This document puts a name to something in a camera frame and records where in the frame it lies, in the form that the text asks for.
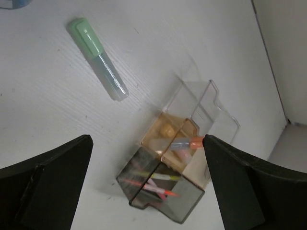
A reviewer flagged blue tape roll left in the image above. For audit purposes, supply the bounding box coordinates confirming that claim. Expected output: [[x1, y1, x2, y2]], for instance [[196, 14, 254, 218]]
[[0, 0, 32, 10]]

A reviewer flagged orange pen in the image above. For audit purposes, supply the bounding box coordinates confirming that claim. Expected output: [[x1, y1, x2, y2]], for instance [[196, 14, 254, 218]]
[[120, 178, 179, 197]]

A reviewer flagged green highlighter marker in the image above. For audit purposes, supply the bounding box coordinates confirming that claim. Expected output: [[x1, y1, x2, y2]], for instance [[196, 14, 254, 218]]
[[67, 18, 129, 102]]

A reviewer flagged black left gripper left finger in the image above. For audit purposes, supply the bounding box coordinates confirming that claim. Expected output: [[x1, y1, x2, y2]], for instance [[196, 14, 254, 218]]
[[0, 135, 93, 230]]

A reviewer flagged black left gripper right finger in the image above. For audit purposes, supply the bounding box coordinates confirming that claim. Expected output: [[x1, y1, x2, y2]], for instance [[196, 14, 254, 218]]
[[202, 135, 307, 230]]

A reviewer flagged red pen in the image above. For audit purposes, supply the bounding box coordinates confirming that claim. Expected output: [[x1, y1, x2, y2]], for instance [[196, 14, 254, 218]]
[[143, 184, 166, 201]]

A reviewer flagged three-tier acrylic organizer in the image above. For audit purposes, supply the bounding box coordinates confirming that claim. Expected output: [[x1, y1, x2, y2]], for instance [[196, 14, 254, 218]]
[[116, 80, 240, 224]]

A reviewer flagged yellow pen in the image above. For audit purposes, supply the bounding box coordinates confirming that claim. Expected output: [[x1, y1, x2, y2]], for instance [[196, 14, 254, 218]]
[[132, 171, 182, 181]]

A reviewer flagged orange capped clear marker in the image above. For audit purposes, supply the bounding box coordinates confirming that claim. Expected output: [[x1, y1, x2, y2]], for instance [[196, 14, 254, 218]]
[[169, 137, 204, 150]]

